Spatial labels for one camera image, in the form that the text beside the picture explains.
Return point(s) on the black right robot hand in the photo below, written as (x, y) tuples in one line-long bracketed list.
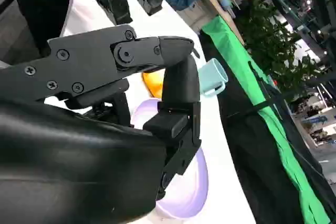
[(65, 155)]

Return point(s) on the orange toy bread roll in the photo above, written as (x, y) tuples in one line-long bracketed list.
[(152, 83)]

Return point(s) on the black office chair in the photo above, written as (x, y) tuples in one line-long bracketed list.
[(44, 3)]

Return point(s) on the lilac plate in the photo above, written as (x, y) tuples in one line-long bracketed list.
[(185, 195)]

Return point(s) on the pale green mug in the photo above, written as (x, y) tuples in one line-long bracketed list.
[(210, 75)]

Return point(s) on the green leafy plant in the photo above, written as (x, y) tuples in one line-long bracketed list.
[(267, 40)]

